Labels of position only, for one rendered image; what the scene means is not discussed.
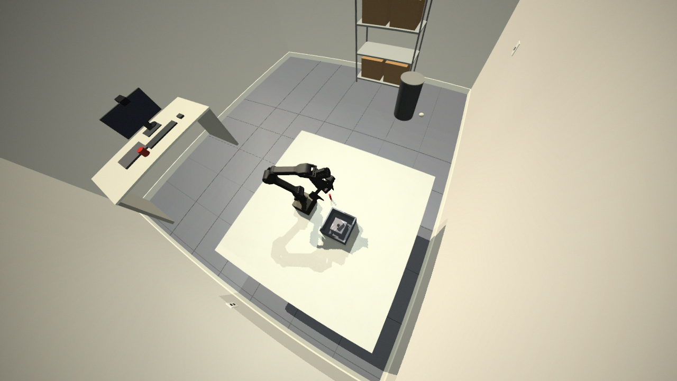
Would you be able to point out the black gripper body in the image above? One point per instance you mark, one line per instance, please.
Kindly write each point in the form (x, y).
(314, 195)

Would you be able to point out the white square plate with hole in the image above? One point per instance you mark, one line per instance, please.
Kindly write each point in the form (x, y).
(338, 226)

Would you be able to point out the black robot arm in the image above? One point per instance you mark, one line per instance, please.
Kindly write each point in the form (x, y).
(303, 170)

